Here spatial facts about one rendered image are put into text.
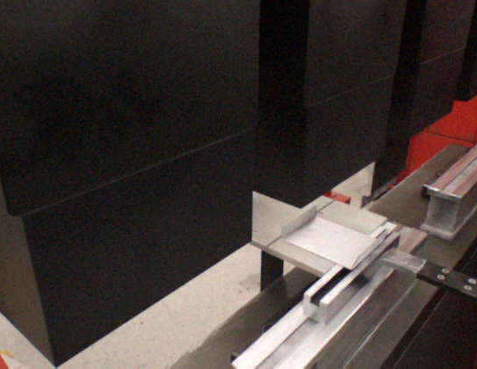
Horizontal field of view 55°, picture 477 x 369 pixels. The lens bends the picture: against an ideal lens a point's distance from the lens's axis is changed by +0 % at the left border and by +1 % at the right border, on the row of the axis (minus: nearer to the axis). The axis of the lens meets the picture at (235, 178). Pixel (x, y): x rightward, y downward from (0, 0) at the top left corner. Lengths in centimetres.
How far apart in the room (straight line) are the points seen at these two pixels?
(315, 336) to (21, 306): 36
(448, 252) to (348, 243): 31
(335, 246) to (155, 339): 140
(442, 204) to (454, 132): 56
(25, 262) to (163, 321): 181
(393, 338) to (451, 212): 32
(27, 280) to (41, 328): 2
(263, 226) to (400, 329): 24
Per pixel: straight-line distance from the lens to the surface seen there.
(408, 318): 74
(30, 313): 23
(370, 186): 55
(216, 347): 66
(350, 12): 35
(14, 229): 21
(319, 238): 64
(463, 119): 145
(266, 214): 69
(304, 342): 53
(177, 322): 200
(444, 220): 95
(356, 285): 60
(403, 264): 61
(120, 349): 194
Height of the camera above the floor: 134
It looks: 25 degrees down
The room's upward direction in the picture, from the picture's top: straight up
